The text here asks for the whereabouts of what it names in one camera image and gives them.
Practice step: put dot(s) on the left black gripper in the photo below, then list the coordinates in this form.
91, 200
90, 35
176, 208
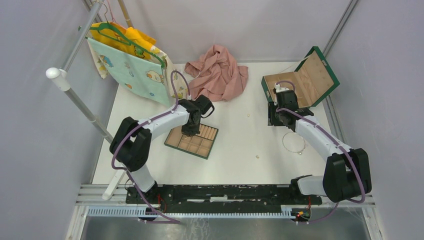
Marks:
190, 132

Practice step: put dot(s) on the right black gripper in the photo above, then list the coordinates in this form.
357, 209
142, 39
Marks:
271, 120

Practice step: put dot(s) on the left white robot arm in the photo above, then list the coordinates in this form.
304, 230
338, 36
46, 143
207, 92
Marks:
131, 145

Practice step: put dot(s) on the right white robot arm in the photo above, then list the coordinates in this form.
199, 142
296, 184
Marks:
346, 176

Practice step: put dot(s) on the open green jewelry box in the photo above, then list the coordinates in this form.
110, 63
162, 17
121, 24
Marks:
312, 80

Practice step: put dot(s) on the pink crumpled cloth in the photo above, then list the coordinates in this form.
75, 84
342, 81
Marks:
217, 75

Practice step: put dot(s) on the mint cartoon print cloth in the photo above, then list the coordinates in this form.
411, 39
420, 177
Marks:
142, 77

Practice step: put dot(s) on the green clothes hanger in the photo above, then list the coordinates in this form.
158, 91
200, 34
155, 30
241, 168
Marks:
126, 36

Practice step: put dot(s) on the yellow garment on hanger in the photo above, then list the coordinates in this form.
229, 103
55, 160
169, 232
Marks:
126, 38

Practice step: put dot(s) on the silver clothes rack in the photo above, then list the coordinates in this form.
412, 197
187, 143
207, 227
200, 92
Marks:
81, 163

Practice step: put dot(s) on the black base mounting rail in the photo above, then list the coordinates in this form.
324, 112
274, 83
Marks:
227, 199

